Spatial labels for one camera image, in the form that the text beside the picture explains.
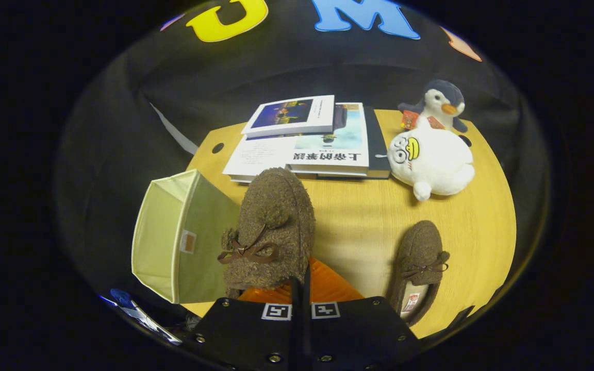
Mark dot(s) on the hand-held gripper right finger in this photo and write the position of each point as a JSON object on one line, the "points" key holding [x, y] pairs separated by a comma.
{"points": [[364, 335]]}

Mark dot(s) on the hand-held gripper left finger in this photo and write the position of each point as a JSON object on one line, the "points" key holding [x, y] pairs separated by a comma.
{"points": [[245, 335]]}

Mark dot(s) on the brown fuzzy shoe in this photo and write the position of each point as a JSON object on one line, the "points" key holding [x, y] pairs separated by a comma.
{"points": [[276, 206], [421, 247]]}

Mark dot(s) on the light green fabric storage box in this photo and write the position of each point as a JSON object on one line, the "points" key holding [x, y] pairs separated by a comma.
{"points": [[163, 232]]}

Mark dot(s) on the black book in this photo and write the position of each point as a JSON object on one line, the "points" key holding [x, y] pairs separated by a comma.
{"points": [[377, 149]]}

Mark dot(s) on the white seal plush toy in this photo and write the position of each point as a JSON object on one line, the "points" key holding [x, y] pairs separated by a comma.
{"points": [[441, 159]]}

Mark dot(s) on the night photo cover book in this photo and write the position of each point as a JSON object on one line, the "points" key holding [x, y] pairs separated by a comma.
{"points": [[281, 113]]}

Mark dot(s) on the grey penguin plush toy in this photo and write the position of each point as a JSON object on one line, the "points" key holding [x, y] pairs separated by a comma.
{"points": [[444, 95]]}

